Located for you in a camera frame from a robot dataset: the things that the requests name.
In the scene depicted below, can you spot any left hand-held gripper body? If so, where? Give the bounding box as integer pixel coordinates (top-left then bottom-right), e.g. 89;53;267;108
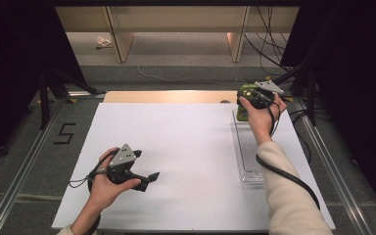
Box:
105;143;142;186

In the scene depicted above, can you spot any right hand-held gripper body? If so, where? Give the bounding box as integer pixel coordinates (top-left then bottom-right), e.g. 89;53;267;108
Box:
238;79;285;111

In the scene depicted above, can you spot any green snack packet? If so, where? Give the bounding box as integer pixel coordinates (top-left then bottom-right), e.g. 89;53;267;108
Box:
236;83;259;123

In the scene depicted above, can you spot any clear plastic tray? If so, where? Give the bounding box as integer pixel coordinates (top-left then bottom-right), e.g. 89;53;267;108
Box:
231;109;266;184

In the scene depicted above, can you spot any person's right hand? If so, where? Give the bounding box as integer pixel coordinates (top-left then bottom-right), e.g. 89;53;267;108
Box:
238;92;288;147

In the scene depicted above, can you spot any person's left hand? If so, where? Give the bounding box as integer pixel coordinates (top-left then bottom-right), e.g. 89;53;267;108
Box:
87;147;143;213

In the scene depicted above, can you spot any black metal stand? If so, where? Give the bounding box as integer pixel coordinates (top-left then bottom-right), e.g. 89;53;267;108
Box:
38;65;108;131
272;60;319;127

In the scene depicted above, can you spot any white table board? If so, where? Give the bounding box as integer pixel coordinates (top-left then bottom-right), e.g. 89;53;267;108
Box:
51;102;337;233

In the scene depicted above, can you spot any light wooden table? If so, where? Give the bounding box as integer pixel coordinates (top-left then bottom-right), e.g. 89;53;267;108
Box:
103;90;282;105

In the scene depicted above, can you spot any black curtain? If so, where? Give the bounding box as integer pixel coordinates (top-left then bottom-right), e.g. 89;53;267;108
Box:
0;0;88;172
279;0;376;224

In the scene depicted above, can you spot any crumpled white paper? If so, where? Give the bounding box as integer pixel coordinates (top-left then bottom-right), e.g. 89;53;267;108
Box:
95;35;113;50

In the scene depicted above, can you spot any left hand-held gripper cable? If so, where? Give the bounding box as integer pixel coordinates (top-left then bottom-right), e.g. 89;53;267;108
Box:
68;156;118;235

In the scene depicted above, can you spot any hand-held gripper cable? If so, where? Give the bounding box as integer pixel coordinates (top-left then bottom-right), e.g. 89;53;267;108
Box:
255;91;321;212
68;156;118;235

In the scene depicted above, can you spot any bundle of black cables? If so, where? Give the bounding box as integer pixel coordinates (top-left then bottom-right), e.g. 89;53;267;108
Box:
243;5;296;77

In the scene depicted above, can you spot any black floor cable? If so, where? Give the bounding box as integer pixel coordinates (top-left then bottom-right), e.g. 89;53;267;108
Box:
288;109;313;165

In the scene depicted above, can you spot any thin white floor cable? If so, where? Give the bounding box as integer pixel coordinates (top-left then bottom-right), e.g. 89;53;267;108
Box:
135;65;258;89

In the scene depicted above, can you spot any right hand-held gripper cable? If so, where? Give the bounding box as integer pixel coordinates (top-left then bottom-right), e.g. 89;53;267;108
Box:
255;91;321;212

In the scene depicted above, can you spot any light wooden desk frame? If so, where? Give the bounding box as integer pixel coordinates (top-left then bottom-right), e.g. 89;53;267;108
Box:
54;5;301;64

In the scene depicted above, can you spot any aluminium floor rail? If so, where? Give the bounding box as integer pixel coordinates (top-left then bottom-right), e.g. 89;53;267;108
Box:
0;97;69;235
292;97;376;235

